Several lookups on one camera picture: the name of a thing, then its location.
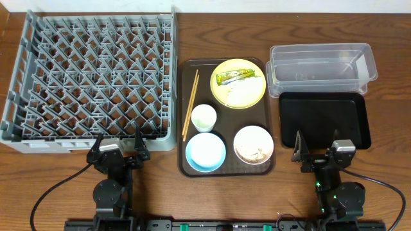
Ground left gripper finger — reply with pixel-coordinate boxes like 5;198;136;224
134;126;144;151
89;133;103;154

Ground pink bowl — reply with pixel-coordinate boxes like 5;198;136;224
233;125;274;165

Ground white cup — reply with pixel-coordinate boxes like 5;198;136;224
191;104;217;133

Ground green snack wrapper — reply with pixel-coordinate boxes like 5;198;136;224
216;69;255;86

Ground rice food scraps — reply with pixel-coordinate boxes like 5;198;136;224
234;146;272;164

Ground white paper napkin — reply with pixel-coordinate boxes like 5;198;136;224
226;77;265;108

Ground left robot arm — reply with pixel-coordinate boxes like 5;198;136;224
86;129;150;231

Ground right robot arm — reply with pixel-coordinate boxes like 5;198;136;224
291;131;365;230

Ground clear plastic waste bin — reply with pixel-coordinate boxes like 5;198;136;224
266;43;378;98

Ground grey plastic dishwasher rack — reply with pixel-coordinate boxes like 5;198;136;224
1;12;178;153

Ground black rectangular tray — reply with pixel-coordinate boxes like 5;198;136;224
279;92;372;150

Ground light blue bowl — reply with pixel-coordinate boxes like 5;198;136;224
185;133;226;173

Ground dark brown serving tray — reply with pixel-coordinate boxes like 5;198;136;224
176;59;275;178

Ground yellow round plate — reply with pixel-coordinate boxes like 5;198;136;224
210;58;267;109

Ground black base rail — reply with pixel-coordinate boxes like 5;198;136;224
64;219;387;231

